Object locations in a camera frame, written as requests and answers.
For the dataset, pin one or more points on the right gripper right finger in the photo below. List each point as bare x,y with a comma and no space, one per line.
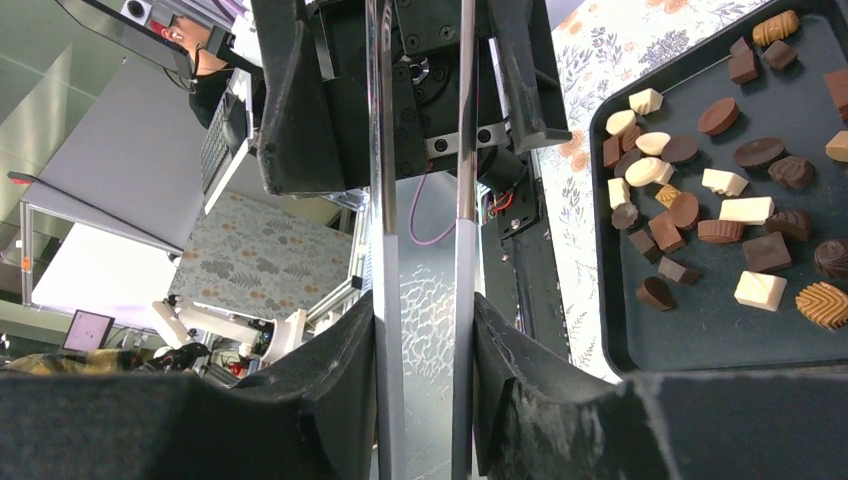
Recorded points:
539,417

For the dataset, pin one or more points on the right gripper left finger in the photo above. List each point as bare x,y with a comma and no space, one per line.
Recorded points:
310,415

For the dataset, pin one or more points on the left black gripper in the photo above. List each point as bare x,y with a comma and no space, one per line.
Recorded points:
296,148

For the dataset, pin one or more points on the metal serving tongs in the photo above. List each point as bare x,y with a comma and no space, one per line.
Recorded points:
384,249

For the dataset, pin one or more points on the black plastic tray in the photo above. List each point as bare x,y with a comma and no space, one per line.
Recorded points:
727,248

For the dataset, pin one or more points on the white oval chocolate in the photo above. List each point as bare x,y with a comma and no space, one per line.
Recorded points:
652,143

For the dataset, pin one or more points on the white chocolate piece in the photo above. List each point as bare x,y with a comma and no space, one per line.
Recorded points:
749,211
760,290

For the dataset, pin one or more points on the dark round chocolate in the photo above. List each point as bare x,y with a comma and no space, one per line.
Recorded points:
719,117

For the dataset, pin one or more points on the caramel chocolate piece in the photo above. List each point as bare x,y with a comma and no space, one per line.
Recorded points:
775,28

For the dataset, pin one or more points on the floral table mat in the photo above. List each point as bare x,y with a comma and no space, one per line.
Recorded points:
601,47

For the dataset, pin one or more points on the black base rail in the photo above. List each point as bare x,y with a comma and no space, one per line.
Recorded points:
519,267

